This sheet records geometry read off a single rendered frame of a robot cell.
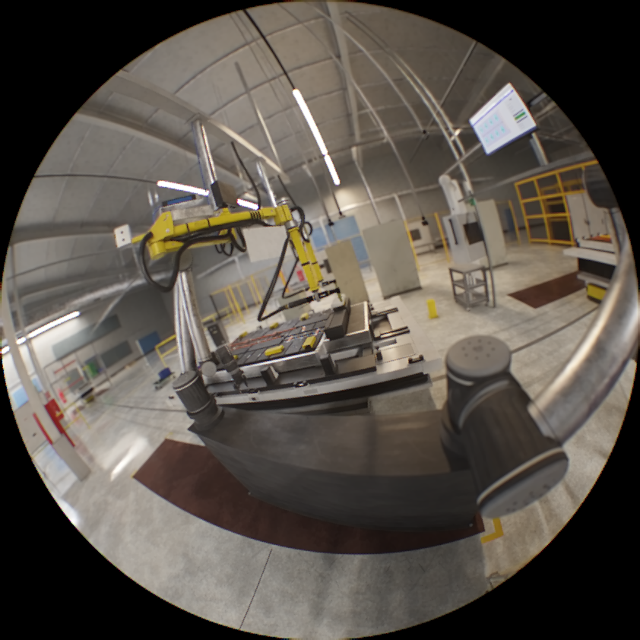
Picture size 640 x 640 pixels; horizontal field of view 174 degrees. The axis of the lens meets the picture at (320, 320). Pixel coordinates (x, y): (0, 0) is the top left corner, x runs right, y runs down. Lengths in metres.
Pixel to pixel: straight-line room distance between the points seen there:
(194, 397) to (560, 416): 1.54
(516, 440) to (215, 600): 2.02
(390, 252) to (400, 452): 5.65
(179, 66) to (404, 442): 10.06
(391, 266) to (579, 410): 5.92
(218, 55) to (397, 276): 9.92
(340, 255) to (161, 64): 9.41
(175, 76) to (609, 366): 10.10
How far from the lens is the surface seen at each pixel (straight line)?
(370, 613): 1.62
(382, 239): 6.09
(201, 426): 1.50
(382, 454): 0.84
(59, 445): 5.43
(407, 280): 6.26
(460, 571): 1.61
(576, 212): 9.42
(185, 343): 1.63
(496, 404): 0.50
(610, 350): 0.51
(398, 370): 1.36
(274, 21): 9.41
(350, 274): 6.18
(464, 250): 3.62
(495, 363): 0.57
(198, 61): 9.61
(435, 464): 0.79
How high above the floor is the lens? 1.59
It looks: 15 degrees down
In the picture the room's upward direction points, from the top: 20 degrees counter-clockwise
